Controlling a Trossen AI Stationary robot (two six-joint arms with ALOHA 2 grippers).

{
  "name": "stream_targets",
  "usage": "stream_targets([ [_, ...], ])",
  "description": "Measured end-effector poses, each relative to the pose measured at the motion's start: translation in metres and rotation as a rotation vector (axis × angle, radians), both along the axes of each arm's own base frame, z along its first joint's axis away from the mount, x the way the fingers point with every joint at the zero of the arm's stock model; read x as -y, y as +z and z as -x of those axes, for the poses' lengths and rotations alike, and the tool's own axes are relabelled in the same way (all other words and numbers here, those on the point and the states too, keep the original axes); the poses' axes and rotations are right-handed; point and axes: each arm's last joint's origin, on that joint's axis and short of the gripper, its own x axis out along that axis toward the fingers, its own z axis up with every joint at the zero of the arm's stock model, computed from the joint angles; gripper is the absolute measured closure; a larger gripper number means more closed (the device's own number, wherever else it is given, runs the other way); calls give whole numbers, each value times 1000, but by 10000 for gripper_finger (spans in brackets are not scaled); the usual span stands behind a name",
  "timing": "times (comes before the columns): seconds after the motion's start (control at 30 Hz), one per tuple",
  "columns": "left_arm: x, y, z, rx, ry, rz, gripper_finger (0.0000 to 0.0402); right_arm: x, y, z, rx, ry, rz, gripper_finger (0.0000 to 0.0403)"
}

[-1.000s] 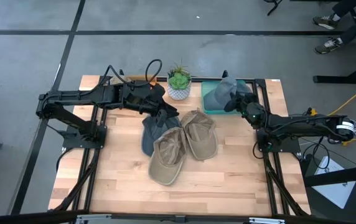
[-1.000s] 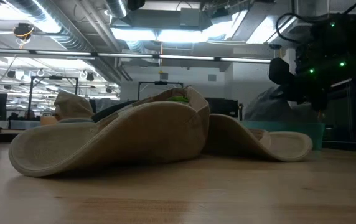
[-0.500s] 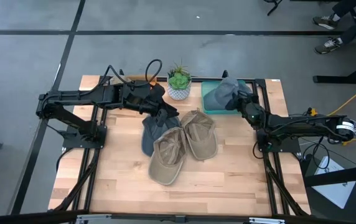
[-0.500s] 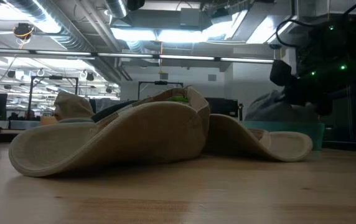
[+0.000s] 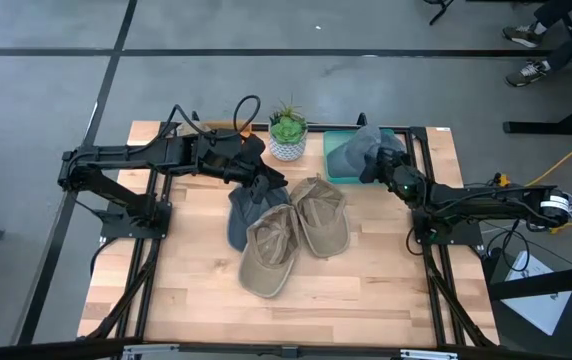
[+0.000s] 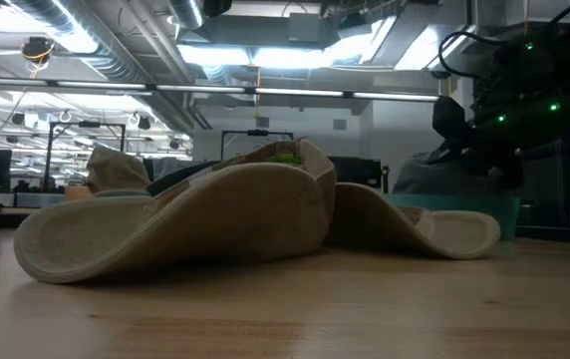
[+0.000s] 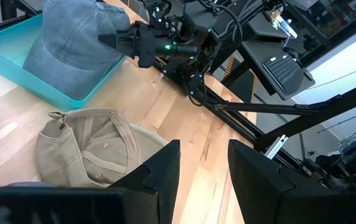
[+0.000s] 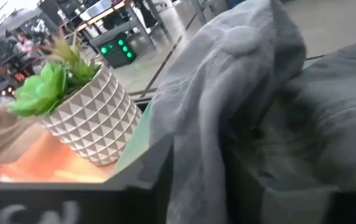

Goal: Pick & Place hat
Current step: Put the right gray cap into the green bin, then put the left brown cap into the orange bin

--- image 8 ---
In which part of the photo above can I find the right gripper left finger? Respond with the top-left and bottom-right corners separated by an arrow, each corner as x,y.
0,136 -> 174,224

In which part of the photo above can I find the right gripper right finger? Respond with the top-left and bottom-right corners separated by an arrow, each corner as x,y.
224,149 -> 356,224

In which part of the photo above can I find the grey-blue baseball cap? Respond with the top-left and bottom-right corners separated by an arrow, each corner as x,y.
148,0 -> 307,224

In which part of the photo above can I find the white triangle-patterned plant pot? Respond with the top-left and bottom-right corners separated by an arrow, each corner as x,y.
39,63 -> 144,167

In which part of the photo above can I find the green artificial succulent plant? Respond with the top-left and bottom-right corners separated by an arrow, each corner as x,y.
8,29 -> 103,119

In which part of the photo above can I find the computer tower with green lights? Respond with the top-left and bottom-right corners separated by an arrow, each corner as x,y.
98,34 -> 138,69

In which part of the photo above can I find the person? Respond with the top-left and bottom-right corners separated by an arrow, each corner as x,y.
12,30 -> 37,55

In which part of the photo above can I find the grey metal workbench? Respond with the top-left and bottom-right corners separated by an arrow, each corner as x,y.
70,0 -> 170,55

